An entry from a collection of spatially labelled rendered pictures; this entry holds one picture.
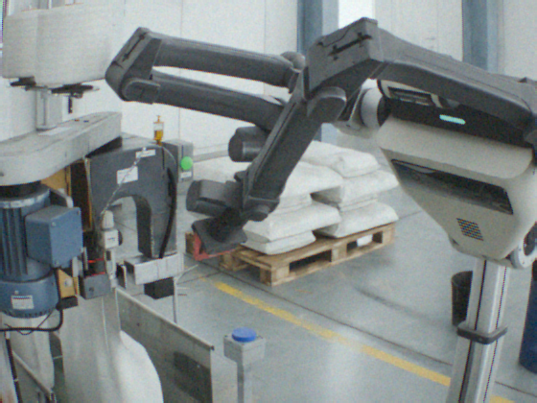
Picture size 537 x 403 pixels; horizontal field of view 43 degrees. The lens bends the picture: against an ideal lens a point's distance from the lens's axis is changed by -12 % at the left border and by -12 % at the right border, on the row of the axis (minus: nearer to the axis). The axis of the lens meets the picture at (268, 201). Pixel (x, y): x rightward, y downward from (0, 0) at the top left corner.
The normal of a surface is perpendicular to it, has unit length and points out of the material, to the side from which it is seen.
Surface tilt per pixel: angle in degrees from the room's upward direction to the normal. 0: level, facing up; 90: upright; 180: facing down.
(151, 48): 106
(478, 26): 90
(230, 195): 55
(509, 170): 40
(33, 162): 90
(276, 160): 138
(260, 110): 100
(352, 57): 63
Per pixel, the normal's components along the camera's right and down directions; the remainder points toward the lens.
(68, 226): 0.92, 0.12
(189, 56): 0.53, 0.44
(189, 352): -0.75, 0.17
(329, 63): -0.71, -0.31
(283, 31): 0.66, 0.21
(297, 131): -0.05, 0.90
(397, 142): -0.47, -0.63
